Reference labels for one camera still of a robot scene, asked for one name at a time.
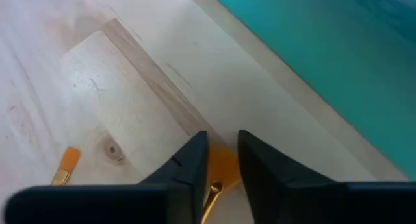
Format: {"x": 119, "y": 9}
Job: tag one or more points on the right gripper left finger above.
{"x": 146, "y": 204}

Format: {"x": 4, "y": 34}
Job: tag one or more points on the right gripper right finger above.
{"x": 308, "y": 204}

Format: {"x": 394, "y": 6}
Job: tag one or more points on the black paintbrush orange fan bristles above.
{"x": 224, "y": 165}

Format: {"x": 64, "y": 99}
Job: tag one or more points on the green translucent plastic bin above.
{"x": 341, "y": 55}

